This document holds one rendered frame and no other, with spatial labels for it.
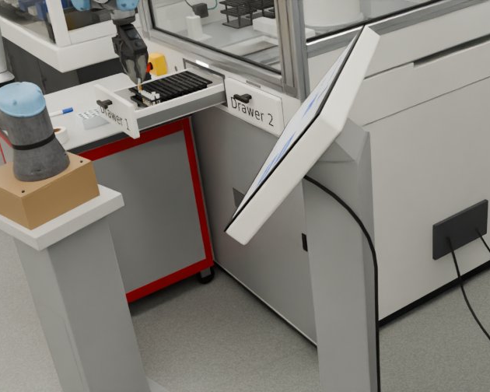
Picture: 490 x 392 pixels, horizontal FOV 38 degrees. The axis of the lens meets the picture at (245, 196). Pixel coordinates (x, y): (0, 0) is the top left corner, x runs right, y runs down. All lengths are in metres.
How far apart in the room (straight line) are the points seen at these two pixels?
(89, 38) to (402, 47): 1.43
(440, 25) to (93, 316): 1.34
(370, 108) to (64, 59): 1.43
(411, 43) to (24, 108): 1.11
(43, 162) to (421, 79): 1.13
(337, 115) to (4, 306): 2.16
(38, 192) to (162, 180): 0.77
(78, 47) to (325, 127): 2.02
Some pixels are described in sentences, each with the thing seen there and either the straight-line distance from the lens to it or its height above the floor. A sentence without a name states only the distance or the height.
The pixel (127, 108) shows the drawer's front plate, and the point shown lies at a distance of 2.16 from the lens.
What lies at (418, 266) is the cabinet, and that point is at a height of 0.20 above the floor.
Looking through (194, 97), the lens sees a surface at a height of 0.88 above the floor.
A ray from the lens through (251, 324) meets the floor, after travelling 2.65.
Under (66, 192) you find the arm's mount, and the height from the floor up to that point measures 0.81.
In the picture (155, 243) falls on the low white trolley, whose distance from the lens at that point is 2.66.
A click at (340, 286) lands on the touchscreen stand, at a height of 0.72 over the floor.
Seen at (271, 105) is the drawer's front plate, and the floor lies 0.90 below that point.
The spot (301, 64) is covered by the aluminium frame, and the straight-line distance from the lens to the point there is 1.93.
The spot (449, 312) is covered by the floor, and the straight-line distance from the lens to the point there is 2.67.
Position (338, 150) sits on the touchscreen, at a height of 1.04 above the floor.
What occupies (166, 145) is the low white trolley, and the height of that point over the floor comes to 0.65.
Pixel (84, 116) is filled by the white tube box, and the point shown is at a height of 0.80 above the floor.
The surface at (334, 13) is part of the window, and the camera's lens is 1.99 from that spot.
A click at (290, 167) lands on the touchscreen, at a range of 1.22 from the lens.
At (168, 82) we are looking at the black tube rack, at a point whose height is 0.90.
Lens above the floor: 1.63
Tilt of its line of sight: 28 degrees down
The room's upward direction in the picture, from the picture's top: 8 degrees counter-clockwise
